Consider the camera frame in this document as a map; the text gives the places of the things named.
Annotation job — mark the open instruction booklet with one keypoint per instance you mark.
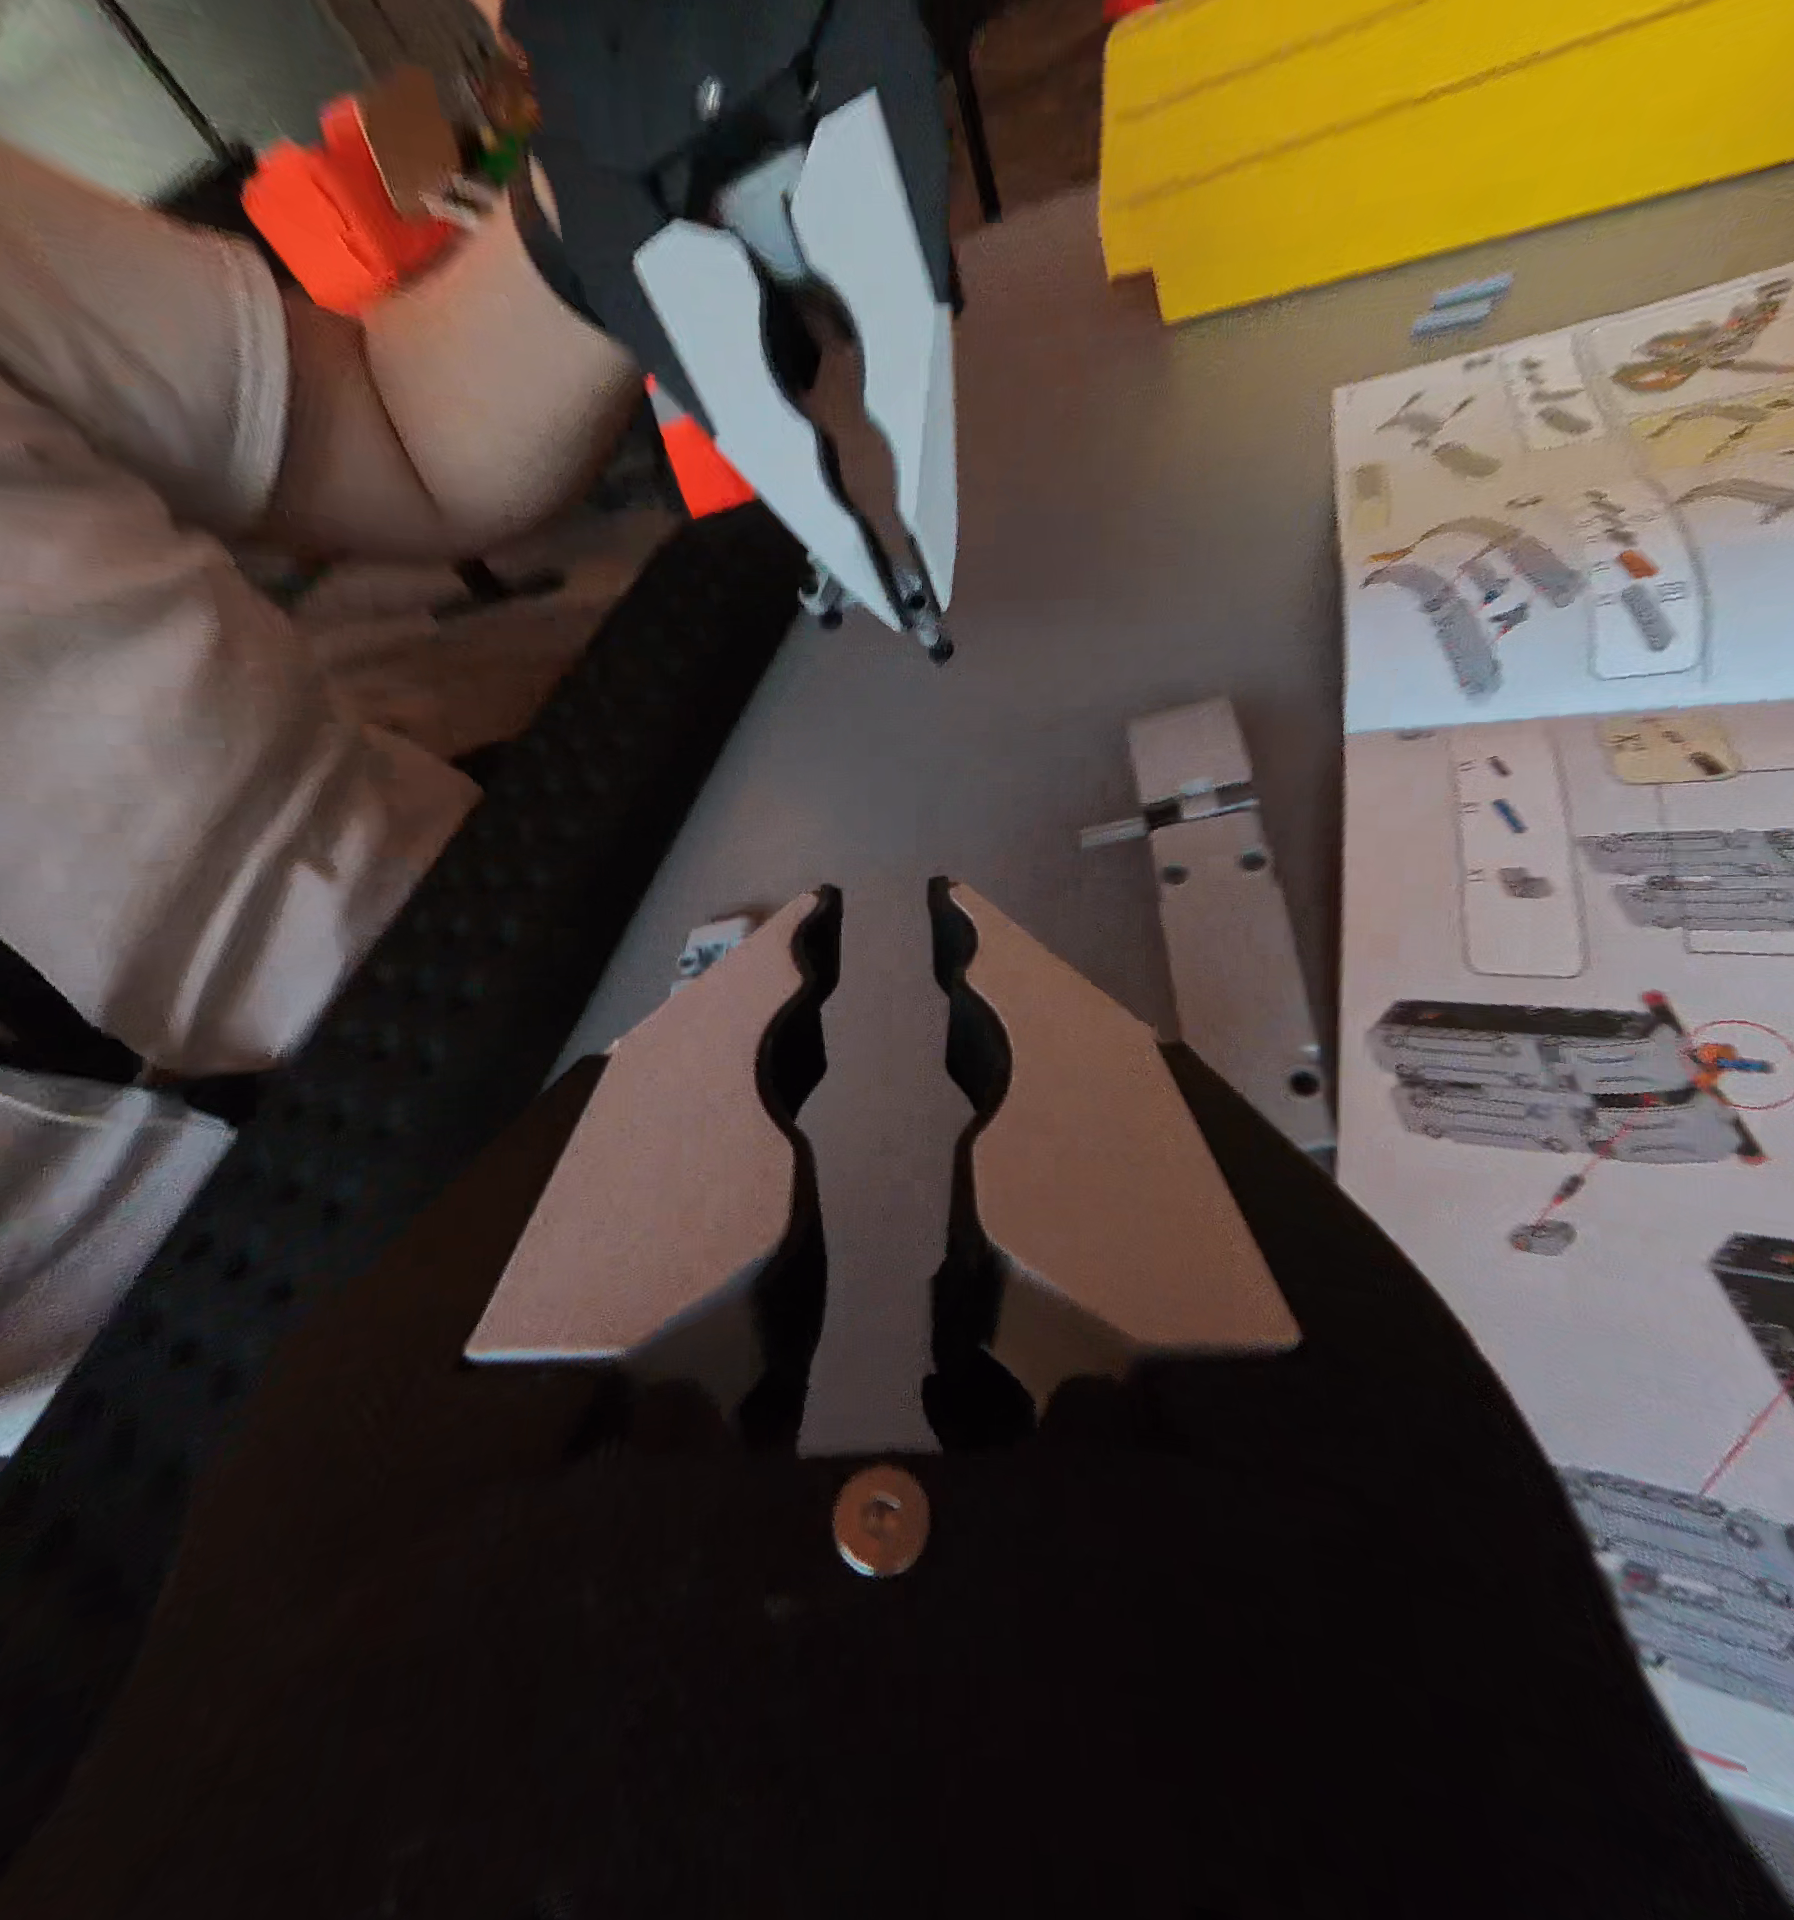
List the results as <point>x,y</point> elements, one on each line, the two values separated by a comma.
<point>1587,1351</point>

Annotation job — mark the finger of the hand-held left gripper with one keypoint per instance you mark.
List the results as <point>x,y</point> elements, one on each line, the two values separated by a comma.
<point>883,272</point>
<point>718,346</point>

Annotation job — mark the person's left forearm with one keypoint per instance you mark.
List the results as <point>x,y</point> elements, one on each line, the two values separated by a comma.
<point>462,406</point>

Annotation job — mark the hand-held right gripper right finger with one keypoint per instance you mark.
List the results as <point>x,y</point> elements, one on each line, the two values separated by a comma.
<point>1123,1199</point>

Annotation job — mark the grey hinged panel assembly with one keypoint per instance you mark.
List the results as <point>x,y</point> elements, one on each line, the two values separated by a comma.
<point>1227,962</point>

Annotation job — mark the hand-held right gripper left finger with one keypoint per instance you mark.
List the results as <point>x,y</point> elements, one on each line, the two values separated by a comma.
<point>627,1199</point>

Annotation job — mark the grey panel brick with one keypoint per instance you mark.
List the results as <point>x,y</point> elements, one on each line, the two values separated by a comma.
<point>706,953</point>

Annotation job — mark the person's grey trousers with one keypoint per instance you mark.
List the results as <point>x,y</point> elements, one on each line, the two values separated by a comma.
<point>57,1246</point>

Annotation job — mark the person's beige shirt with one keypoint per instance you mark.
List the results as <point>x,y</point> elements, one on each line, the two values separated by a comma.
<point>118,602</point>

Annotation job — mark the yellow plastic bin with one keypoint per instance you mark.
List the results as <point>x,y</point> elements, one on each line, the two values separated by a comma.
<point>1437,122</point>

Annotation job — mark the light blue pin piece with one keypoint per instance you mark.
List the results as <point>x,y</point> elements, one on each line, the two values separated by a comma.
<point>1474,290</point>
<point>1451,318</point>

